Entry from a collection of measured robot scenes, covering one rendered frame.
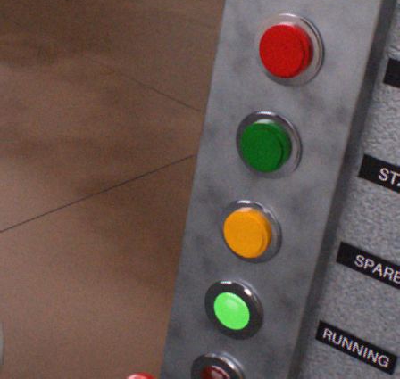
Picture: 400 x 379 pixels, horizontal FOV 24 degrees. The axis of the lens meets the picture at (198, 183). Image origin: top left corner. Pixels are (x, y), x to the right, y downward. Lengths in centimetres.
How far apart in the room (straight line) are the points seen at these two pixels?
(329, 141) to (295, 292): 9
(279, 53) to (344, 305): 14
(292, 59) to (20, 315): 229
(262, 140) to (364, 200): 6
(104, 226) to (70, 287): 38
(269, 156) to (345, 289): 9
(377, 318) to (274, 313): 5
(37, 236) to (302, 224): 258
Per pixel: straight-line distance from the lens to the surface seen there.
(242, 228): 49
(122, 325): 270
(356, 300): 51
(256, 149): 47
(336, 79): 45
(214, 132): 49
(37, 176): 339
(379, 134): 47
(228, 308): 52
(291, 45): 45
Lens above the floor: 162
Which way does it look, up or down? 28 degrees down
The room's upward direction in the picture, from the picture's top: 10 degrees clockwise
